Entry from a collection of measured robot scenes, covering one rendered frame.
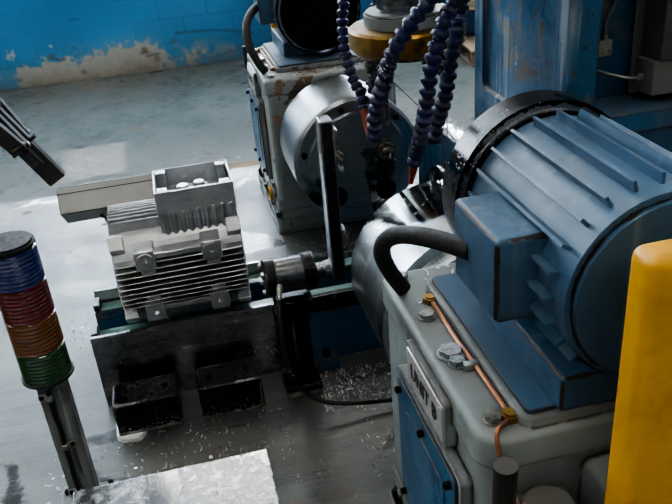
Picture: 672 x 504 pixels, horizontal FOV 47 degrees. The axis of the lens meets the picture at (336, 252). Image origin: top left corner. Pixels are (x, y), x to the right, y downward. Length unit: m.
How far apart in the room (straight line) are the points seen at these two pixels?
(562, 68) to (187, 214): 0.59
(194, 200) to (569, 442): 0.72
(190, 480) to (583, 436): 0.51
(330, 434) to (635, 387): 0.71
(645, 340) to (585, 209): 0.11
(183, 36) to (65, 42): 0.93
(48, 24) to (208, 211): 5.66
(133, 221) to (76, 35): 5.62
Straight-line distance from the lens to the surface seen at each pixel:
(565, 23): 1.17
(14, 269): 0.95
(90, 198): 1.46
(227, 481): 0.99
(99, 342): 1.29
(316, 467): 1.16
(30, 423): 1.38
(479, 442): 0.67
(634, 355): 0.56
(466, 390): 0.70
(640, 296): 0.54
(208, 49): 6.82
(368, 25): 1.22
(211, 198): 1.21
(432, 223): 0.99
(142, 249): 1.20
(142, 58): 6.82
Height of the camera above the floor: 1.59
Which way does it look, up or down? 28 degrees down
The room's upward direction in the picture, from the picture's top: 5 degrees counter-clockwise
